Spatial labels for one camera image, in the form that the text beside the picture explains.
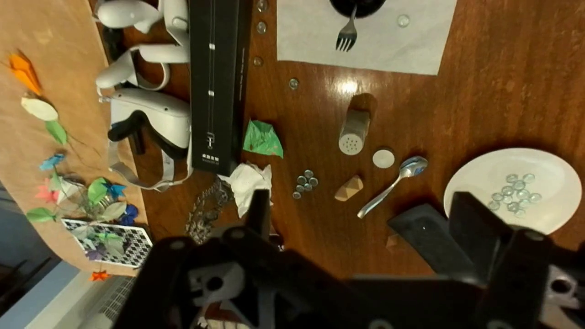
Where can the green paper leaf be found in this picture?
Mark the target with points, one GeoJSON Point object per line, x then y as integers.
{"type": "Point", "coordinates": [40, 214]}
{"type": "Point", "coordinates": [56, 130]}

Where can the pink origami figure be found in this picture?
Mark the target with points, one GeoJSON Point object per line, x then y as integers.
{"type": "Point", "coordinates": [45, 192]}

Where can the white round plate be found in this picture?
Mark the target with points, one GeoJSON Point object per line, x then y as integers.
{"type": "Point", "coordinates": [475, 176]}

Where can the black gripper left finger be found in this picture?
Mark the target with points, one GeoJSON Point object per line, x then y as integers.
{"type": "Point", "coordinates": [259, 212]}

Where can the silver fork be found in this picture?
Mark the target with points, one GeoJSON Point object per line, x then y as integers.
{"type": "Point", "coordinates": [345, 38]}

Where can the heap of glass beads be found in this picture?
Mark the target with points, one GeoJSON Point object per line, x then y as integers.
{"type": "Point", "coordinates": [513, 192]}

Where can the white crumpled tissue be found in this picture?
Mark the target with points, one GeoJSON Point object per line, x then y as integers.
{"type": "Point", "coordinates": [246, 183]}

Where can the brown paper runner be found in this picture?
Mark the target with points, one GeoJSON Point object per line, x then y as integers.
{"type": "Point", "coordinates": [60, 60]}

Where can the round silver lid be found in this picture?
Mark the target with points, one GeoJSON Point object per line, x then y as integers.
{"type": "Point", "coordinates": [383, 159]}

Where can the long black box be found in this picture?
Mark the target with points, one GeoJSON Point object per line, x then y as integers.
{"type": "Point", "coordinates": [219, 73]}

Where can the white VR controller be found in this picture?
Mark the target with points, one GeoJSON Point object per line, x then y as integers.
{"type": "Point", "coordinates": [151, 53]}
{"type": "Point", "coordinates": [120, 13]}

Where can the white cloth mat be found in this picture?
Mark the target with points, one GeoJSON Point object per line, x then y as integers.
{"type": "Point", "coordinates": [394, 48]}

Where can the dark blue origami figure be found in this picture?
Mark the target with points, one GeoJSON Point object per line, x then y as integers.
{"type": "Point", "coordinates": [127, 214]}

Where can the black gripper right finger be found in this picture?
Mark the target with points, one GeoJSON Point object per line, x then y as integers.
{"type": "Point", "coordinates": [480, 243]}

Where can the green origami figure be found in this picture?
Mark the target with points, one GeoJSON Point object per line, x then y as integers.
{"type": "Point", "coordinates": [96, 190]}

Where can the flat black pad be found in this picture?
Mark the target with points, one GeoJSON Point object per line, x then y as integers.
{"type": "Point", "coordinates": [420, 229]}

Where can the small orange origami figure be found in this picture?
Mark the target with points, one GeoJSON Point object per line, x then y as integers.
{"type": "Point", "coordinates": [98, 274]}

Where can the white paper leaf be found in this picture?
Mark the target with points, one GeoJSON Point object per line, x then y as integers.
{"type": "Point", "coordinates": [38, 110]}

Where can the glass shaker container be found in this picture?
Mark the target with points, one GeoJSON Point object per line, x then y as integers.
{"type": "Point", "coordinates": [356, 124]}

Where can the patterned paper tray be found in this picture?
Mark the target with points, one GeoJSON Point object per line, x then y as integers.
{"type": "Point", "coordinates": [129, 240]}

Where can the black mug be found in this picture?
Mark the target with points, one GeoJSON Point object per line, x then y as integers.
{"type": "Point", "coordinates": [358, 7]}

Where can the silver spoon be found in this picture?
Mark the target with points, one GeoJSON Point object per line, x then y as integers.
{"type": "Point", "coordinates": [411, 166]}

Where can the brown cork stopper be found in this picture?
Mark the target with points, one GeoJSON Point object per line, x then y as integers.
{"type": "Point", "coordinates": [347, 188]}

